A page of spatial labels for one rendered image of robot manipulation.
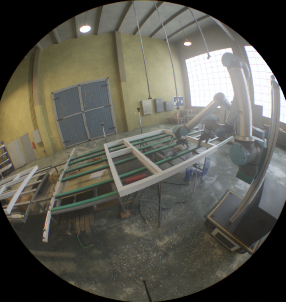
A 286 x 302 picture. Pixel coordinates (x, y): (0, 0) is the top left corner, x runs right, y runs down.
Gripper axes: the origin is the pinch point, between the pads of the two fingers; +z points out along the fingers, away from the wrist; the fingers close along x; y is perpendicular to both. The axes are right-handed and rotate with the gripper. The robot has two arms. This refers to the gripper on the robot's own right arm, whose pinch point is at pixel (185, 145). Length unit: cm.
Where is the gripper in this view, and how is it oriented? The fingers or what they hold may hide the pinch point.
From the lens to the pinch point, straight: 152.7
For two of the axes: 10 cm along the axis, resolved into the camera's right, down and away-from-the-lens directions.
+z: 6.5, 5.4, 5.4
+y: 6.2, -7.8, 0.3
